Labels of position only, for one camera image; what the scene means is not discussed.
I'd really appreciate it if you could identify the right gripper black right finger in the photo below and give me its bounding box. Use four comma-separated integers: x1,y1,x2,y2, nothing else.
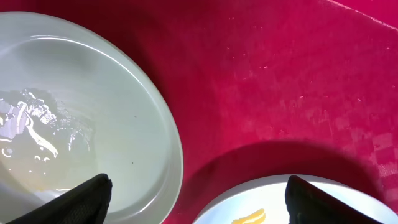
285,175,380,224

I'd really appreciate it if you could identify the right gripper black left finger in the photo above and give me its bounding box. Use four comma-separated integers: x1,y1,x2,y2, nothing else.
7,174,113,224

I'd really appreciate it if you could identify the light blue plate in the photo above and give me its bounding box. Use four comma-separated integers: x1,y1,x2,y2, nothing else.
194,174,397,224

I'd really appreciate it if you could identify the mint green plate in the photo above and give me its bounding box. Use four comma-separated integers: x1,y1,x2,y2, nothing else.
1,12,183,223

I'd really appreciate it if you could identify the red plastic tray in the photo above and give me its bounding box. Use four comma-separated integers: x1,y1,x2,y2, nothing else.
1,0,397,223

